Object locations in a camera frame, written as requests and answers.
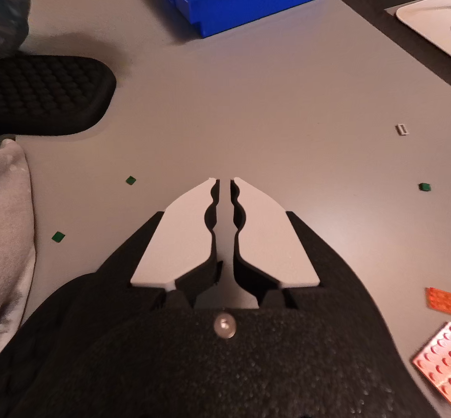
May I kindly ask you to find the small orange lego plate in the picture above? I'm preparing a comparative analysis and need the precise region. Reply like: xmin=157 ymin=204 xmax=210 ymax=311
xmin=425 ymin=287 xmax=451 ymax=315

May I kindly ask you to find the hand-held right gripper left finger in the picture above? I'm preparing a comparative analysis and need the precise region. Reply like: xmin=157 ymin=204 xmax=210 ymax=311
xmin=130 ymin=177 xmax=221 ymax=291

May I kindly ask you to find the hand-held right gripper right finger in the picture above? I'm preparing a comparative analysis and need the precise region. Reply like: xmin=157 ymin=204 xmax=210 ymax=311
xmin=230 ymin=177 xmax=321 ymax=290

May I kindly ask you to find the person's left forearm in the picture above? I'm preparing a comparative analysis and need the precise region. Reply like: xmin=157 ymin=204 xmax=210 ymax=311
xmin=0 ymin=0 xmax=36 ymax=58

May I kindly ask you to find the black wrist rest pad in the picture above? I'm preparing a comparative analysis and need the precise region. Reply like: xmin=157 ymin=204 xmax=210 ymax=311
xmin=0 ymin=54 xmax=117 ymax=137

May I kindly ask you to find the white stand base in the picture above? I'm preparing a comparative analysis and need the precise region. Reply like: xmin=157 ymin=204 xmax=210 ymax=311
xmin=395 ymin=0 xmax=451 ymax=57

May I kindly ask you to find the large orange lego plate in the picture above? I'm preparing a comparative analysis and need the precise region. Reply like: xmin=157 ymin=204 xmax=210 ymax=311
xmin=412 ymin=321 xmax=451 ymax=406

